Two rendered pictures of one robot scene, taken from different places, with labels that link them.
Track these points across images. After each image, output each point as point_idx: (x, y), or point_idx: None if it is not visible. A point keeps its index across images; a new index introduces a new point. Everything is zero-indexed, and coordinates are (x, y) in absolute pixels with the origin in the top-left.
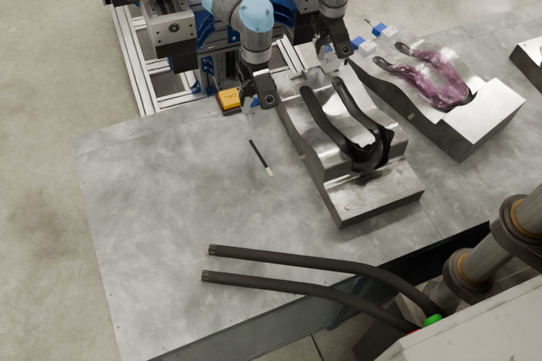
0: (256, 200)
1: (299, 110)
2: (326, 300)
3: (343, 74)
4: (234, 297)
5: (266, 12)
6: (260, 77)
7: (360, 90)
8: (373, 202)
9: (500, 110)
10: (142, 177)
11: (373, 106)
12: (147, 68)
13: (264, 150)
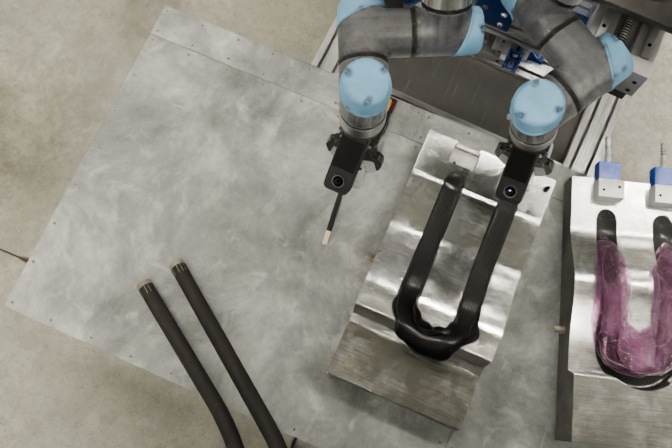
0: (279, 257)
1: (419, 201)
2: None
3: (527, 202)
4: (155, 337)
5: (367, 99)
6: (347, 148)
7: (524, 242)
8: (382, 385)
9: (665, 437)
10: (193, 121)
11: (514, 278)
12: None
13: (348, 207)
